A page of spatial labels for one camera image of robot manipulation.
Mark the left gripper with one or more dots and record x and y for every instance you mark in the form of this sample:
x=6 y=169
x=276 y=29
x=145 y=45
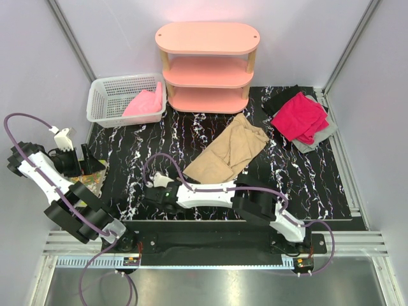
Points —
x=91 y=164

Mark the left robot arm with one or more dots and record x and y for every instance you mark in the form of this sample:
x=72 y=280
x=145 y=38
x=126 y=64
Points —
x=72 y=205

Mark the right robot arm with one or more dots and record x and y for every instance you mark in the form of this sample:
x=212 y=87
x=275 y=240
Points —
x=251 y=200

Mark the green treehouse book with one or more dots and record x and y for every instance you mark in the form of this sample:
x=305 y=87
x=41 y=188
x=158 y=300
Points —
x=95 y=181

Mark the white plastic basket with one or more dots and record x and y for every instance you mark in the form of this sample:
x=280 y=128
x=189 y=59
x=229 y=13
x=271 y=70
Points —
x=109 y=97

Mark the pink t-shirt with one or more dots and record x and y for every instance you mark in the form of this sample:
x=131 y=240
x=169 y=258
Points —
x=145 y=102

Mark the pink three-tier shelf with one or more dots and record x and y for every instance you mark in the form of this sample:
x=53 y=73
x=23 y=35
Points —
x=208 y=66

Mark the black t-shirt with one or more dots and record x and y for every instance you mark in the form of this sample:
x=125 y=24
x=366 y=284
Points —
x=272 y=105

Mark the black marble mat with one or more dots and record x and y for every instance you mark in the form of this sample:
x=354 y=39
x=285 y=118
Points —
x=311 y=182

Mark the grey t-shirt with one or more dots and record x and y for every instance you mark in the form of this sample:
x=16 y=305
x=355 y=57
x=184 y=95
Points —
x=315 y=140

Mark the magenta t-shirt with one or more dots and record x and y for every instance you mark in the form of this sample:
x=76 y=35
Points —
x=283 y=119

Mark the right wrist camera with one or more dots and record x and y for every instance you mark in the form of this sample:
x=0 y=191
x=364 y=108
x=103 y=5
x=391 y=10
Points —
x=159 y=180

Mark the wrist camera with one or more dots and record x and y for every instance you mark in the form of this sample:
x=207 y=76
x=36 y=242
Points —
x=159 y=180
x=62 y=138

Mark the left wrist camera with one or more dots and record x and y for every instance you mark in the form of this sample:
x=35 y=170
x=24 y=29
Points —
x=62 y=138

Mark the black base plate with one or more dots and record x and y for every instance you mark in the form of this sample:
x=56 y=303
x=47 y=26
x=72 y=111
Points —
x=216 y=243

